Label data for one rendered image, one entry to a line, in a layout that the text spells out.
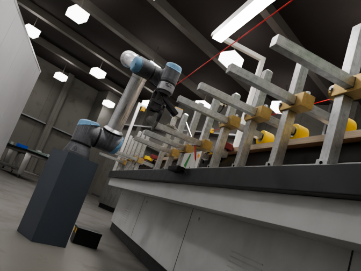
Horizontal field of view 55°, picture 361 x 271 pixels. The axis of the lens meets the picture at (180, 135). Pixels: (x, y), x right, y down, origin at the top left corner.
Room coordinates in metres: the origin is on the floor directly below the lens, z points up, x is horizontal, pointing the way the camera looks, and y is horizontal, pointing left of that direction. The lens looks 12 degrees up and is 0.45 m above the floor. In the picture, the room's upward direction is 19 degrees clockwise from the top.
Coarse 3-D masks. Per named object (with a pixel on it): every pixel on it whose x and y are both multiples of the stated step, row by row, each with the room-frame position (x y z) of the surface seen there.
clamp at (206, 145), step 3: (204, 141) 1.79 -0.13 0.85; (207, 141) 1.80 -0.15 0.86; (210, 141) 1.80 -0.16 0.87; (201, 144) 1.81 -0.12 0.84; (204, 144) 1.79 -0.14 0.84; (207, 144) 1.80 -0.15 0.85; (210, 144) 1.80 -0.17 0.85; (198, 147) 1.84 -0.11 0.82; (201, 147) 1.80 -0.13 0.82; (204, 147) 1.80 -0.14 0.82; (207, 147) 1.80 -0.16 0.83; (210, 147) 1.80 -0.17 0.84; (201, 150) 1.86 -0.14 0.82; (204, 150) 1.84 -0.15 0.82; (207, 150) 1.81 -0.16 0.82; (210, 150) 1.81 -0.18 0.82
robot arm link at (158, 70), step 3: (156, 66) 1.82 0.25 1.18; (156, 69) 1.80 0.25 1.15; (159, 69) 1.81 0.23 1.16; (156, 72) 1.80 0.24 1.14; (159, 72) 1.81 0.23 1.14; (153, 75) 1.81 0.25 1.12; (156, 75) 1.81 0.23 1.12; (159, 75) 1.80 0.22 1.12; (153, 78) 1.82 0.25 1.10; (156, 78) 1.82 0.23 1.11; (159, 78) 1.81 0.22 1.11; (153, 81) 1.84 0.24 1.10; (156, 81) 1.84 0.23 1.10; (159, 81) 1.83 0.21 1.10; (156, 84) 1.88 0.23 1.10
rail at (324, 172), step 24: (192, 168) 1.79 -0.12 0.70; (216, 168) 1.51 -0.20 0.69; (240, 168) 1.30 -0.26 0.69; (264, 168) 1.15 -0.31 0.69; (288, 168) 1.02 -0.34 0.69; (312, 168) 0.92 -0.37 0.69; (336, 168) 0.84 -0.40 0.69; (360, 168) 0.77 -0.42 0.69; (288, 192) 1.03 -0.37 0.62; (312, 192) 0.91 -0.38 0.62; (336, 192) 0.82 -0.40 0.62; (360, 192) 0.75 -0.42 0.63
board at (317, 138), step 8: (312, 136) 1.27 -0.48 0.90; (320, 136) 1.23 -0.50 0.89; (344, 136) 1.11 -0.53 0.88; (352, 136) 1.08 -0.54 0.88; (360, 136) 1.05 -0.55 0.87; (256, 144) 1.65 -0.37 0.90; (264, 144) 1.58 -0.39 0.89; (272, 144) 1.52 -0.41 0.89; (288, 144) 1.40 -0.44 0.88; (296, 144) 1.35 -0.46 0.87; (304, 144) 1.32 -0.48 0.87; (312, 144) 1.28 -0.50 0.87; (320, 144) 1.25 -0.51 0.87; (232, 152) 1.89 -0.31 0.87; (152, 160) 3.53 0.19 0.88
